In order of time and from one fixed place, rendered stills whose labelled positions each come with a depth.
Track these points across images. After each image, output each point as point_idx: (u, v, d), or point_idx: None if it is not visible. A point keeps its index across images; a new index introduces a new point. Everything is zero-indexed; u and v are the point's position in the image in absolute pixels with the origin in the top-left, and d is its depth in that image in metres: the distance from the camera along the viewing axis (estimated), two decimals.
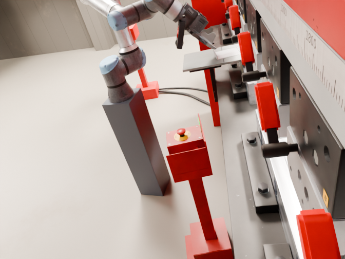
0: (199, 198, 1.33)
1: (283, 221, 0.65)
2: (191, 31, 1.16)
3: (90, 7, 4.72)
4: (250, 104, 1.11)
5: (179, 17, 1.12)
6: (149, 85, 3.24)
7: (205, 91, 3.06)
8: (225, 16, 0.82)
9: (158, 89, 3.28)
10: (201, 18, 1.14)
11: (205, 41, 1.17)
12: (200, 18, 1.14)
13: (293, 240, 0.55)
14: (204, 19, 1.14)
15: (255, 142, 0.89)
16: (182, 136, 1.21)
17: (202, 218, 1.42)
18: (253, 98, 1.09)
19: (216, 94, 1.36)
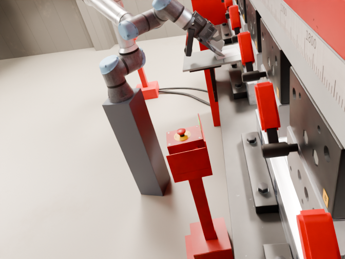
0: (199, 198, 1.33)
1: (283, 221, 0.65)
2: (200, 38, 1.18)
3: (90, 7, 4.72)
4: (250, 104, 1.11)
5: (189, 25, 1.14)
6: (149, 85, 3.24)
7: (205, 91, 3.06)
8: (225, 16, 0.82)
9: (158, 89, 3.28)
10: (210, 26, 1.15)
11: (213, 49, 1.19)
12: (210, 26, 1.16)
13: (293, 240, 0.55)
14: (213, 28, 1.16)
15: (255, 142, 0.89)
16: (182, 136, 1.21)
17: (202, 218, 1.42)
18: (253, 98, 1.09)
19: (216, 94, 1.36)
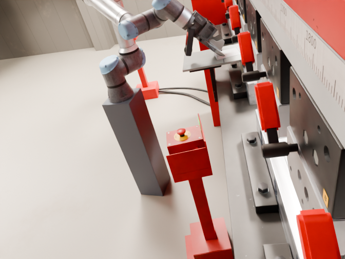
0: (199, 198, 1.33)
1: (283, 221, 0.65)
2: (200, 38, 1.18)
3: (90, 7, 4.72)
4: (250, 104, 1.11)
5: (188, 24, 1.14)
6: (149, 85, 3.24)
7: (205, 91, 3.06)
8: (225, 16, 0.82)
9: (158, 89, 3.28)
10: (210, 25, 1.15)
11: (213, 48, 1.19)
12: (210, 26, 1.16)
13: (293, 240, 0.55)
14: (212, 27, 1.16)
15: (255, 142, 0.89)
16: (182, 136, 1.21)
17: (202, 218, 1.42)
18: (253, 98, 1.09)
19: (216, 94, 1.36)
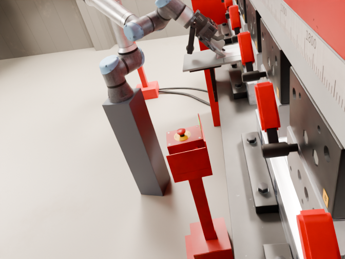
0: (199, 198, 1.33)
1: (283, 221, 0.65)
2: (200, 37, 1.19)
3: (90, 7, 4.72)
4: (250, 104, 1.11)
5: (189, 24, 1.16)
6: (149, 85, 3.24)
7: (205, 91, 3.06)
8: (225, 16, 0.82)
9: (158, 89, 3.28)
10: (211, 25, 1.17)
11: (213, 48, 1.20)
12: (210, 26, 1.17)
13: (293, 240, 0.55)
14: (213, 27, 1.17)
15: (255, 142, 0.89)
16: (182, 136, 1.21)
17: (202, 218, 1.42)
18: (253, 98, 1.09)
19: (216, 94, 1.36)
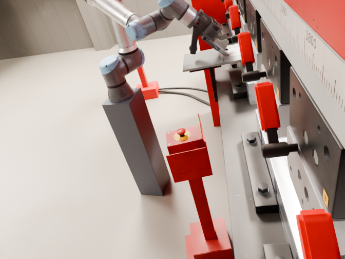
0: (199, 198, 1.33)
1: (283, 221, 0.65)
2: (204, 37, 1.19)
3: (90, 7, 4.72)
4: (250, 104, 1.11)
5: (193, 23, 1.15)
6: (149, 85, 3.24)
7: (205, 91, 3.06)
8: (225, 16, 0.82)
9: (158, 89, 3.28)
10: (214, 25, 1.16)
11: (217, 48, 1.19)
12: (214, 25, 1.16)
13: (293, 240, 0.55)
14: (217, 26, 1.16)
15: (255, 142, 0.89)
16: (182, 136, 1.21)
17: (202, 218, 1.42)
18: (253, 98, 1.09)
19: (216, 94, 1.36)
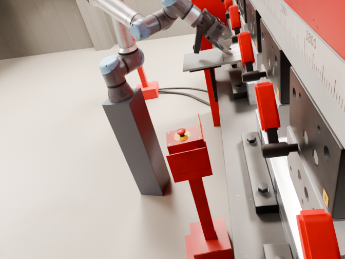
0: (199, 198, 1.33)
1: (283, 221, 0.65)
2: (208, 36, 1.18)
3: (90, 7, 4.72)
4: (250, 104, 1.11)
5: (196, 22, 1.15)
6: (149, 85, 3.24)
7: (205, 91, 3.06)
8: (225, 16, 0.82)
9: (158, 89, 3.28)
10: (218, 24, 1.16)
11: (221, 47, 1.19)
12: (218, 24, 1.16)
13: (293, 240, 0.55)
14: (221, 25, 1.16)
15: (255, 142, 0.89)
16: (182, 136, 1.21)
17: (202, 218, 1.42)
18: (253, 98, 1.09)
19: (216, 94, 1.36)
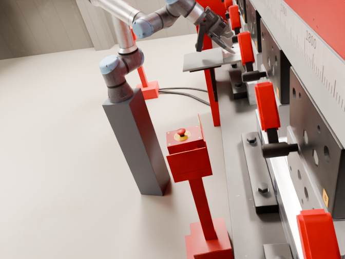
0: (199, 198, 1.33)
1: (283, 221, 0.65)
2: (210, 35, 1.18)
3: (90, 7, 4.72)
4: (250, 104, 1.11)
5: (199, 21, 1.15)
6: (149, 85, 3.24)
7: (205, 91, 3.06)
8: (225, 16, 0.82)
9: (158, 89, 3.28)
10: (221, 22, 1.15)
11: (224, 45, 1.19)
12: (221, 23, 1.15)
13: (293, 240, 0.55)
14: (224, 24, 1.16)
15: (255, 142, 0.89)
16: (182, 136, 1.21)
17: (202, 218, 1.42)
18: (253, 98, 1.09)
19: (216, 94, 1.36)
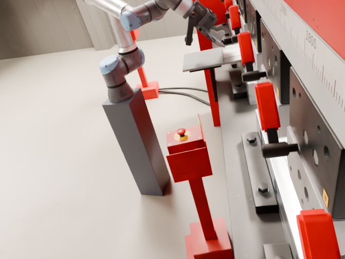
0: (199, 198, 1.33)
1: (283, 221, 0.65)
2: (199, 28, 1.17)
3: (90, 7, 4.72)
4: (250, 104, 1.11)
5: (188, 14, 1.13)
6: (149, 85, 3.24)
7: (205, 91, 3.06)
8: (225, 16, 0.82)
9: (158, 89, 3.28)
10: (210, 15, 1.14)
11: (213, 39, 1.17)
12: (210, 16, 1.14)
13: (293, 240, 0.55)
14: (213, 17, 1.14)
15: (255, 142, 0.89)
16: (182, 136, 1.21)
17: (202, 218, 1.42)
18: (253, 98, 1.09)
19: (216, 94, 1.36)
